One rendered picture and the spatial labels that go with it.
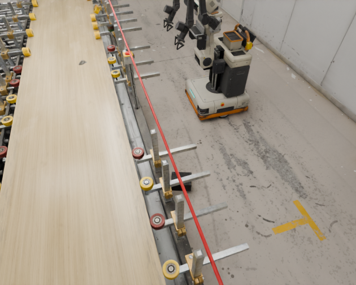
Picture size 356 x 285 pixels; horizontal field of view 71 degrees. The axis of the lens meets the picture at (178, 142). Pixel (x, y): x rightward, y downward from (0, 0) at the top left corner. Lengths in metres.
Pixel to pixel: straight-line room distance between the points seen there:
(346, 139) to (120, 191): 2.76
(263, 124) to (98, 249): 2.49
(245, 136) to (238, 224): 1.12
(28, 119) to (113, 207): 1.05
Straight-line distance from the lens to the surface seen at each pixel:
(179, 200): 1.15
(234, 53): 2.91
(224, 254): 1.40
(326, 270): 2.52
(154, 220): 1.39
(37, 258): 1.48
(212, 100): 3.05
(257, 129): 3.20
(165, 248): 1.63
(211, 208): 1.49
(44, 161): 1.81
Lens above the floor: 2.16
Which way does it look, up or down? 48 degrees down
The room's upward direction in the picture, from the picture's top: 1 degrees counter-clockwise
